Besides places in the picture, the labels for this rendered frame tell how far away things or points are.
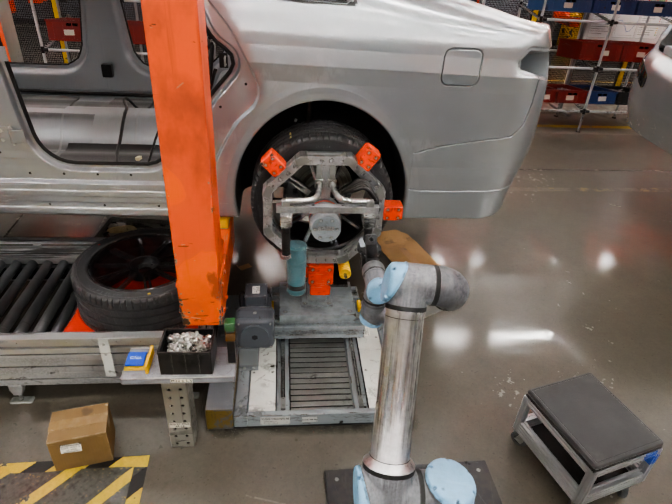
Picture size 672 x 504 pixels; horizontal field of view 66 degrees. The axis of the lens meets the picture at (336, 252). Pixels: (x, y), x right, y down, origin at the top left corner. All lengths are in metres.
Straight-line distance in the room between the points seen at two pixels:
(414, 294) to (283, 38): 1.24
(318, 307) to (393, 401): 1.36
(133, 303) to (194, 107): 1.03
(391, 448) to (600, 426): 1.09
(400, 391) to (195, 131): 1.04
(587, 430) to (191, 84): 1.92
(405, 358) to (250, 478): 1.11
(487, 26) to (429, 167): 0.63
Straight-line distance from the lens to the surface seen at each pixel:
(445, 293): 1.45
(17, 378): 2.77
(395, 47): 2.29
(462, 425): 2.63
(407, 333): 1.45
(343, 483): 1.99
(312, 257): 2.45
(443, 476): 1.62
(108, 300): 2.50
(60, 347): 2.58
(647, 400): 3.16
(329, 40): 2.25
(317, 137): 2.29
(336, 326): 2.75
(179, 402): 2.28
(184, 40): 1.74
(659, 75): 4.26
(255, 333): 2.44
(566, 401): 2.42
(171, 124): 1.81
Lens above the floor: 1.95
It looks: 32 degrees down
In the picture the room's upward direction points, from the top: 4 degrees clockwise
